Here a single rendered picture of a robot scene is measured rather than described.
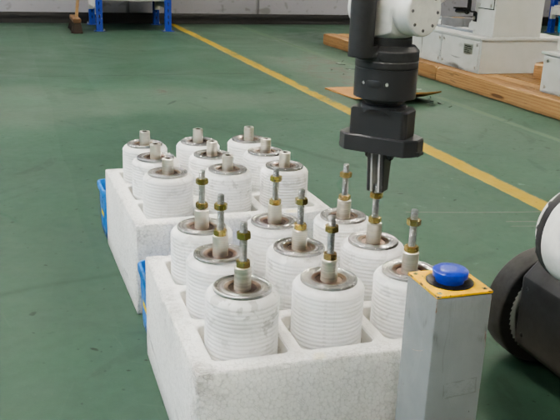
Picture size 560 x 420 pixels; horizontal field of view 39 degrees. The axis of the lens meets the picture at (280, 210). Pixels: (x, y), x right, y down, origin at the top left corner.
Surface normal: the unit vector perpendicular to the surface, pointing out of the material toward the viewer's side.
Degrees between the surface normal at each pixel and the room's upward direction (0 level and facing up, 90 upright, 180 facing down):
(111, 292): 0
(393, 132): 90
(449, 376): 90
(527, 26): 90
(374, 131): 90
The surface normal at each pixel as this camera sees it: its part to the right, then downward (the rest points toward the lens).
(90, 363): 0.04, -0.95
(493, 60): 0.32, 0.31
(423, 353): -0.95, 0.07
